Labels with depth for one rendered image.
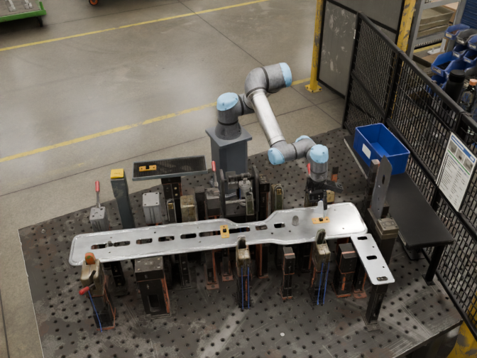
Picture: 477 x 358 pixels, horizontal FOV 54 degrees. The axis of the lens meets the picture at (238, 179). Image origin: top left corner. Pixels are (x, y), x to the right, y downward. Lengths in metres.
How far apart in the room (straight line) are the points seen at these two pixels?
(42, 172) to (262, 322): 2.90
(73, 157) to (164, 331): 2.75
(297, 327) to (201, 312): 0.45
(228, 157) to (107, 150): 2.20
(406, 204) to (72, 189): 2.87
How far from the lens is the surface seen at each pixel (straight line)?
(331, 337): 2.25
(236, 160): 2.72
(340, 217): 2.33
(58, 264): 2.68
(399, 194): 2.49
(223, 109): 2.56
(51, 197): 4.29
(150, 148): 4.61
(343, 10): 4.90
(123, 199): 2.47
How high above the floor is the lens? 2.56
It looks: 38 degrees down
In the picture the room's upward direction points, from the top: 1 degrees counter-clockwise
